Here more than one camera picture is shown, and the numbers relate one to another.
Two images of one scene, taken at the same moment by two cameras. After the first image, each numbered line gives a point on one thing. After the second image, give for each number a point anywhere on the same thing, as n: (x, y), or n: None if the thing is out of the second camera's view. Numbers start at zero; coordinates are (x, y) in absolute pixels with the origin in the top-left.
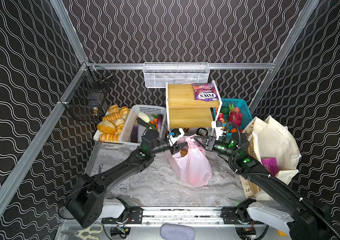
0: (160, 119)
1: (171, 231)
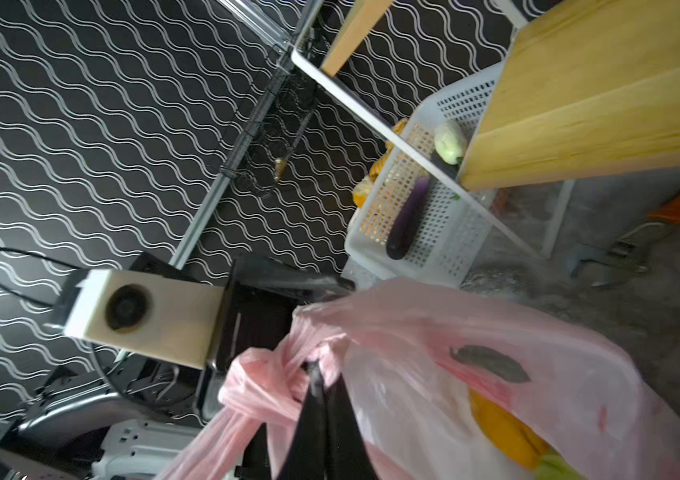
0: (405, 226)
1: None
